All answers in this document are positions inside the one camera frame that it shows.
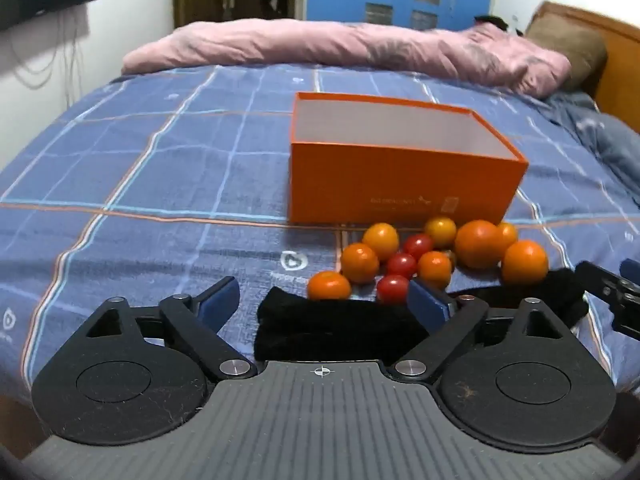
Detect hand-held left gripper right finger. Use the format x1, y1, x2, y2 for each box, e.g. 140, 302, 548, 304
392, 280, 576, 382

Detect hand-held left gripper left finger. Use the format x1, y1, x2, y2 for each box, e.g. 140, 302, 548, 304
85, 276, 258, 382

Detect pile of small oranges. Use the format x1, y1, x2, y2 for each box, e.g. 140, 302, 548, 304
306, 216, 550, 302

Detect orange cardboard box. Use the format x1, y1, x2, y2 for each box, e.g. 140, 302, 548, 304
288, 92, 530, 226

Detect black knitted cloth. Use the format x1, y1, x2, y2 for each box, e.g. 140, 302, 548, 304
253, 267, 589, 362

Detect grey-blue crumpled clothing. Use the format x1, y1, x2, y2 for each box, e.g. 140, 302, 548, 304
542, 91, 640, 207

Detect blue plaid bedsheet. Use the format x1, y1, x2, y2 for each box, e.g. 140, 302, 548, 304
0, 62, 640, 403

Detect wooden headboard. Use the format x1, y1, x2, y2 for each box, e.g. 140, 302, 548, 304
530, 1, 640, 136

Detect brown pillow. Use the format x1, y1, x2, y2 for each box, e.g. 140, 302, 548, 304
525, 12, 608, 93

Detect black garment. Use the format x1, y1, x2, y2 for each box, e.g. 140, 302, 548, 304
474, 14, 524, 37

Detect pink quilt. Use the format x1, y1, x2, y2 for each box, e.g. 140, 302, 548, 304
121, 19, 572, 98

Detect hanging cables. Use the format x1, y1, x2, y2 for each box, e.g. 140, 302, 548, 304
9, 5, 90, 92

